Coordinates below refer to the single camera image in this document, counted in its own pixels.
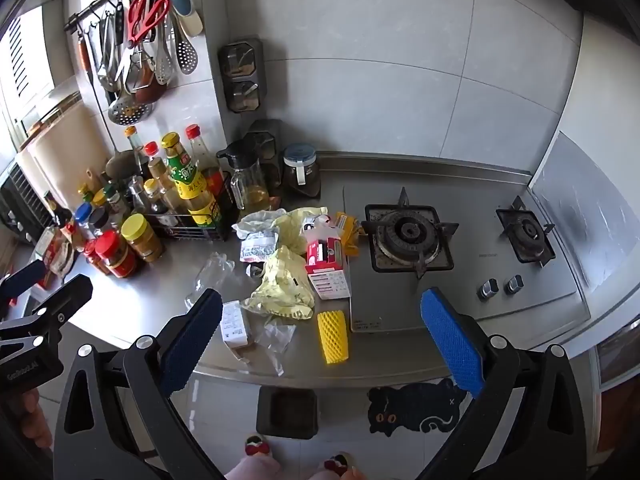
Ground yellow plastic bag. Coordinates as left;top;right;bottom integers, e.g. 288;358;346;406
241;245;317;321
272;206;328;256

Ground glass oil pitcher black lid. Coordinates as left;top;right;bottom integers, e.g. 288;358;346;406
216;140;271;211

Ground white printed plastic packet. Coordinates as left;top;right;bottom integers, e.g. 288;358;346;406
234;209;281;264

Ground black toaster oven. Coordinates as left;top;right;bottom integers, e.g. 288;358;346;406
0;162;53;246

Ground glass jar grey-blue lid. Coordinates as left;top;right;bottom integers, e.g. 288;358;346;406
282;143;321;198

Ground red-lid sauce jar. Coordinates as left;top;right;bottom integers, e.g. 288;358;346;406
94;230;138;278

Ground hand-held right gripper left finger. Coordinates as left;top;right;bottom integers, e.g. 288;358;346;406
52;288;226;480

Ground yellow foam fruit net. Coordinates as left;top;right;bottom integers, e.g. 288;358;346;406
316;310;349;366

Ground pink fleece pants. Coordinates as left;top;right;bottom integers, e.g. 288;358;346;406
224;455;283;480

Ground black wire rack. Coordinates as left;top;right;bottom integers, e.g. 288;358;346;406
150;170;236;242

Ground clear plastic wrapper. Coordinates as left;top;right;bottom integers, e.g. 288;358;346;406
247;321;297;377

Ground dark square trash bin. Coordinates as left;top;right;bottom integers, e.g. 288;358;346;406
256;386;320;441

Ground black burner grate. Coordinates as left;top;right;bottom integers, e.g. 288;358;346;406
363;187;460;280
496;196;557;266

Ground group of condiment bottles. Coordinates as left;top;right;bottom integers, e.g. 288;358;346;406
42;124;226;273

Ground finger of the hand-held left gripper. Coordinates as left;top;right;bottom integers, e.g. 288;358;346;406
30;274;94;331
0;260;47;306

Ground black cat floor mat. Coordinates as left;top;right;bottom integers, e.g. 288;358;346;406
366;379;470;438

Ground slipper with red bow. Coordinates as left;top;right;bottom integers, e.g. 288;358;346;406
322;451;357;478
242;434;272;458

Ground wall-mounted spice box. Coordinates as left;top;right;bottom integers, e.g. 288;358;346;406
247;119;285;196
218;36;264;112

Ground beige cutting board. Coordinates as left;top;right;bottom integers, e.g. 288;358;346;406
25;92;118;211

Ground printed seasoning packet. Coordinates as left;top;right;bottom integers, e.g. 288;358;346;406
35;227;76;286

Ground yellow-lid sauce jar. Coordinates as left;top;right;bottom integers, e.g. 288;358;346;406
121;213;165;262

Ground foil splash guard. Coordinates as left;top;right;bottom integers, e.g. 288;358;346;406
530;131;640;291

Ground clear plastic bag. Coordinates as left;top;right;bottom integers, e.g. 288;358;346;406
184;251;237;311

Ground person's left hand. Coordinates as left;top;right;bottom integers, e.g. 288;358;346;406
21;390;53;461

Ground red and white carton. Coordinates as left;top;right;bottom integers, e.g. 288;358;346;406
304;239;352;302

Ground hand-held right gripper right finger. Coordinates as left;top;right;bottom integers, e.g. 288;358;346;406
417;287;586;480

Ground red scissors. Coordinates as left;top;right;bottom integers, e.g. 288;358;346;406
126;0;172;50

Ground small white labelled box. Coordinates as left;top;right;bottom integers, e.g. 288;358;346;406
219;300;252;350

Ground brown wooden cabinet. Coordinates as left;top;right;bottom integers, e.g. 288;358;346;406
590;315;640;461

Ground yellow snack packet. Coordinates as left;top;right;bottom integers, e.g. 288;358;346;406
334;211;362;258

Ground row of hanging kitchen utensils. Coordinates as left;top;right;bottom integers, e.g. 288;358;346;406
77;0;206;126

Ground steel gas stove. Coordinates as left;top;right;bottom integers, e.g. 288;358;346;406
342;186;592;335

